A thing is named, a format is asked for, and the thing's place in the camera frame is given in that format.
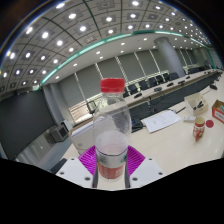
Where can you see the red and cream mug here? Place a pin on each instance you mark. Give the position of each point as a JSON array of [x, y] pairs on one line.
[[199, 129]]

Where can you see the white remote control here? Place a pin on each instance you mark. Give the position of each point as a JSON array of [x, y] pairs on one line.
[[189, 118]]

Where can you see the black flat monitor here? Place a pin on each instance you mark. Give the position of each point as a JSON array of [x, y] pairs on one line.
[[91, 107]]

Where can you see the small cream open box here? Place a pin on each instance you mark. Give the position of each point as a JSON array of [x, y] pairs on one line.
[[195, 103]]

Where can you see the round ceiling lights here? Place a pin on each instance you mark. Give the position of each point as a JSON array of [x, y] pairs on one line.
[[45, 35]]

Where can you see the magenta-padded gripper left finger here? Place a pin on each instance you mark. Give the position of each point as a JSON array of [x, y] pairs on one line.
[[75, 170]]

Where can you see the row of black office chairs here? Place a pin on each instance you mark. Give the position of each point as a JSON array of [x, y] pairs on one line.
[[151, 83]]

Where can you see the flat round red coaster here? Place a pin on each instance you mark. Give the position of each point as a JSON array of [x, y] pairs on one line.
[[209, 123]]

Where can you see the grey boxy monitor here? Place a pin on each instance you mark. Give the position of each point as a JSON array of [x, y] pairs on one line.
[[59, 133]]

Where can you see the black desk phone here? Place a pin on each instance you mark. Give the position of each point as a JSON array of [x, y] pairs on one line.
[[136, 126]]

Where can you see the clear red-capped water bottle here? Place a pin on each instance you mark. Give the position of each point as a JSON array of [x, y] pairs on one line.
[[111, 146]]

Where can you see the white paper sheets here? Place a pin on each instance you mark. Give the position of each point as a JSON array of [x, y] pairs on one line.
[[161, 121]]

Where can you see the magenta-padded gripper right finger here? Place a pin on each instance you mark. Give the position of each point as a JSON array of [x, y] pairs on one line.
[[146, 168]]

